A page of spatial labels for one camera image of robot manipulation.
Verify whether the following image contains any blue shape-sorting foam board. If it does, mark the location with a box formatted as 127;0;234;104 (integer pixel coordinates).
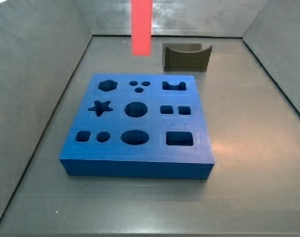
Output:
58;74;213;180

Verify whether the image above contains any red rectangular block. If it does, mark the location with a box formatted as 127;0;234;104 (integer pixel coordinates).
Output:
129;0;152;56

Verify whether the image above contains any dark curved holder block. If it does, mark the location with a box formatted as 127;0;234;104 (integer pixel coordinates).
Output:
161;43;212;72

